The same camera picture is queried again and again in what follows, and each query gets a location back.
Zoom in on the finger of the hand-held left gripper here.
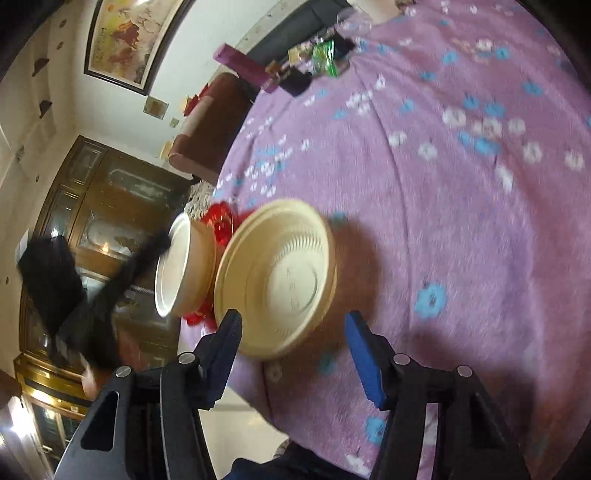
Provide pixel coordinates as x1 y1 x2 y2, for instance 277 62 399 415
91 230 173 325

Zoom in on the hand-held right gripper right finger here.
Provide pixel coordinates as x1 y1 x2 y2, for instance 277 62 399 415
344 310 532 480

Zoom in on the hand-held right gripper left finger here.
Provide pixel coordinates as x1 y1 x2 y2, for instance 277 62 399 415
54 309 244 480

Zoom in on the white bowl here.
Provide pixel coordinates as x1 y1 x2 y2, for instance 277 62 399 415
154 213 192 318

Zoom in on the beige bowl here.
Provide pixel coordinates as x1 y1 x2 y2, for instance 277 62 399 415
213 198 338 361
171 222 219 317

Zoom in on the red scalloped plate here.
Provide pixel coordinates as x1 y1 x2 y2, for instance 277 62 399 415
184 202 243 326

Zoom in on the wooden glass display cabinet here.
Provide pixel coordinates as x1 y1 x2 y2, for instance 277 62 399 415
14 135 195 462

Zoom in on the floral cushion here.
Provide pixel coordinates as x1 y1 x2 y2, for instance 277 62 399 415
185 181 217 219

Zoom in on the purple floral tablecloth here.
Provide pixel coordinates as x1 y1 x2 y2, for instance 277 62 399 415
178 0 591 480

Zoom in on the brown armchair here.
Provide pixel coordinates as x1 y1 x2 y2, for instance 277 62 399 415
167 71 260 184

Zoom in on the framed painting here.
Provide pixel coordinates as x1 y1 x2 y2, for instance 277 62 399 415
84 0 195 96

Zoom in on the purple bottle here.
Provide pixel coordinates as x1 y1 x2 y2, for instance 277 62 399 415
213 44 279 94

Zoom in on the green packet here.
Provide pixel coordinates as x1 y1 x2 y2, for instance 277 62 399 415
311 39 350 78

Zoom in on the black sofa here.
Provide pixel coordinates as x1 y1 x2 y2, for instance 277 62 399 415
255 0 352 63

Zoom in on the small wall plaque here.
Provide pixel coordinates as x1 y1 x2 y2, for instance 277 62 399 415
143 95 168 119

